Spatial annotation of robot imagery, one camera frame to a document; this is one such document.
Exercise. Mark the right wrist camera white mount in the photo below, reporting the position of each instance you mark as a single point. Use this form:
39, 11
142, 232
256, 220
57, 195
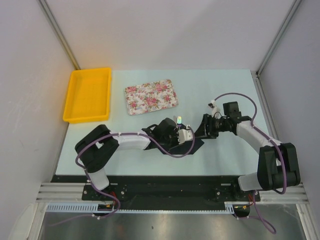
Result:
215, 110

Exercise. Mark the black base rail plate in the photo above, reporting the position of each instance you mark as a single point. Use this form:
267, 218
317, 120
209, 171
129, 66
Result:
182, 192

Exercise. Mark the left aluminium frame post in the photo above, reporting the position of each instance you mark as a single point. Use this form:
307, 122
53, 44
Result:
52, 21

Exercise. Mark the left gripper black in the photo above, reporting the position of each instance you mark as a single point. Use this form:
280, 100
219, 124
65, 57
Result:
174, 132

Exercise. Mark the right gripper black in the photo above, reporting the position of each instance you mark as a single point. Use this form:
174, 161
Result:
205, 132

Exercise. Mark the white slotted cable duct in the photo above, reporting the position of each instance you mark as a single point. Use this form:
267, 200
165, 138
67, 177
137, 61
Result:
102, 208

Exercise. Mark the yellow plastic bin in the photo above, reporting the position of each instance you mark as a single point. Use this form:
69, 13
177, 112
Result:
88, 96

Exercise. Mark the right aluminium frame post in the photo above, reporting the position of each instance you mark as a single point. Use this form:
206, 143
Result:
279, 35

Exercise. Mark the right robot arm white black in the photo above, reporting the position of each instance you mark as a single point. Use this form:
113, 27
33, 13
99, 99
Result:
277, 167

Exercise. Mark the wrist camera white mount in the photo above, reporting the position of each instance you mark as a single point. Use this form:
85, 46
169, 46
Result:
215, 110
185, 135

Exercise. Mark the iridescent green fork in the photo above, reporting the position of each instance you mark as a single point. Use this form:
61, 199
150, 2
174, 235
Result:
179, 121

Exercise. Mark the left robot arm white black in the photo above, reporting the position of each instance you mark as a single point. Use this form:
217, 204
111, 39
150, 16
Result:
96, 149

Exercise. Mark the aluminium frame post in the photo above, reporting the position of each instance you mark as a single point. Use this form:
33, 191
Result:
52, 21
279, 35

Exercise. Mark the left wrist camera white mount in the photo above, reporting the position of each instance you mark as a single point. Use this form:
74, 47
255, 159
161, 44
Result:
185, 135

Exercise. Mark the floral pattern tray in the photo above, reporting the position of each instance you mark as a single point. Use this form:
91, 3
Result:
150, 97

